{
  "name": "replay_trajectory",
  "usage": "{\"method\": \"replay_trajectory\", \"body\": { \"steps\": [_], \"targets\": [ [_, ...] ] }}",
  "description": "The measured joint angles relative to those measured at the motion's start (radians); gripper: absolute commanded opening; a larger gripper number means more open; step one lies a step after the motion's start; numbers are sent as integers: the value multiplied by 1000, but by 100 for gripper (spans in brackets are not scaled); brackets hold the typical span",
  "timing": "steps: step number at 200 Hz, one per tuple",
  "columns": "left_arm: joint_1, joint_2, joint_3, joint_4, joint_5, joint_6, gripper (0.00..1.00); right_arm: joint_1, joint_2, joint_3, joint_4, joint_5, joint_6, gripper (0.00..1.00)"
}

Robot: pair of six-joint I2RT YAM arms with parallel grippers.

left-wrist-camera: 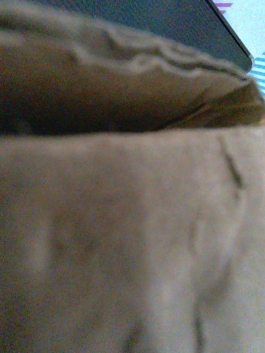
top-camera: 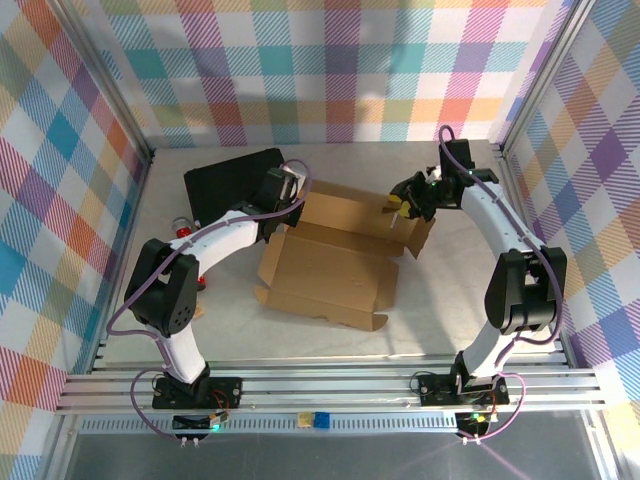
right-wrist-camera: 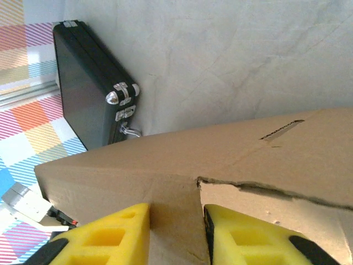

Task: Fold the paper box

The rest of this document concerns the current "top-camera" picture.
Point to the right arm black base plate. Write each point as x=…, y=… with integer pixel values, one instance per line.
x=435, y=387

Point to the aluminium extrusion frame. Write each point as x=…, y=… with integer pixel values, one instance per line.
x=325, y=387

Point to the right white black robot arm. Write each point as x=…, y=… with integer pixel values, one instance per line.
x=480, y=210

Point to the red cylindrical bottle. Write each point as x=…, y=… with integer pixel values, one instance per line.
x=184, y=231

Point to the small wooden tag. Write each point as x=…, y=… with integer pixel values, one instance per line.
x=199, y=310

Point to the brown cardboard box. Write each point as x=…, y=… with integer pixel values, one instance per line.
x=330, y=270

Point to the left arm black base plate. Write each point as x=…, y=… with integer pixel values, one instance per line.
x=225, y=390

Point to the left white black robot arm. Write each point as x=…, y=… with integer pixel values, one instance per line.
x=220, y=235

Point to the small blue block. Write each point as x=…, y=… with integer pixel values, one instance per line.
x=321, y=420

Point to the small tan block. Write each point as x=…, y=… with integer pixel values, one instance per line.
x=304, y=420

